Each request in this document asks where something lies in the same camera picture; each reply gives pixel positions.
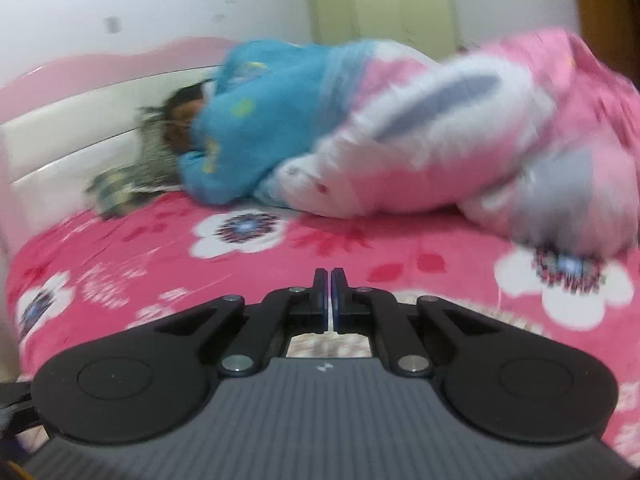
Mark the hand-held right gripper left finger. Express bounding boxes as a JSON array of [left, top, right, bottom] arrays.
[[152, 268, 332, 376]]

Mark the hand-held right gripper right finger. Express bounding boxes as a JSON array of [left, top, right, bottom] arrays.
[[333, 268, 501, 377]]

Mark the beige checked knit sweater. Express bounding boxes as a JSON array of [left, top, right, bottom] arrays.
[[285, 287, 548, 360]]

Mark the pink floral bed blanket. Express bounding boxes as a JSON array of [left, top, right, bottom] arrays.
[[5, 190, 640, 480]]

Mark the pink white patterned quilt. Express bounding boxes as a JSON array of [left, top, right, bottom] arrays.
[[255, 27, 640, 261]]

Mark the grey lace-trimmed pillow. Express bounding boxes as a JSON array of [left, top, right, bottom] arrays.
[[137, 105, 183, 196]]

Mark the plaid pillow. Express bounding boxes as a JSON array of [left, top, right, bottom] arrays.
[[85, 165, 151, 221]]

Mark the pink white headboard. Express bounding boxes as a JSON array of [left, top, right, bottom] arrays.
[[0, 35, 236, 241]]

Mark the pale yellow wardrobe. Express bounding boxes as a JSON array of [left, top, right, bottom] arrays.
[[302, 0, 463, 53]]

